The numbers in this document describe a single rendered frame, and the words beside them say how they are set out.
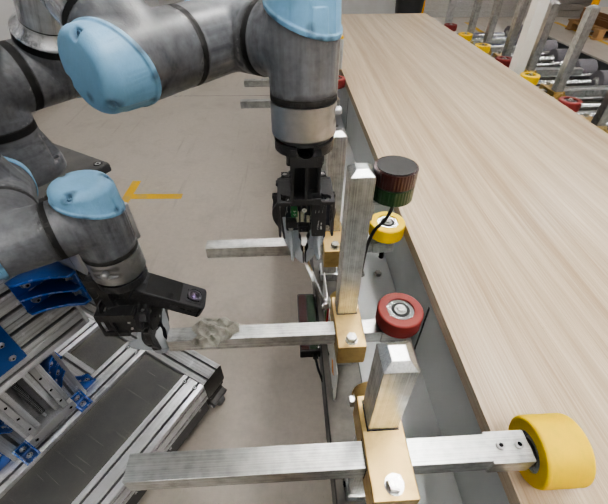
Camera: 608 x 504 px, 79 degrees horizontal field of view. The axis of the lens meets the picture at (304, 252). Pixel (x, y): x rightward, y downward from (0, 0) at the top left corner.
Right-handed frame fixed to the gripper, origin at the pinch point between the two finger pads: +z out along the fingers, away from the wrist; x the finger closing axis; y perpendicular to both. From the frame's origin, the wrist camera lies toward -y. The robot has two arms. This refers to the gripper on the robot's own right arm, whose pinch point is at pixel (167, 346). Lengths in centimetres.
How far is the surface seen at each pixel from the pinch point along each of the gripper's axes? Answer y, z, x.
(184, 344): -3.9, -2.5, 1.4
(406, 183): -39, -33, -1
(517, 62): -128, -11, -135
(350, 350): -33.1, -3.6, 4.8
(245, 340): -14.7, -2.9, 1.4
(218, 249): -6.9, -2.8, -23.6
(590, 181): -103, -8, -40
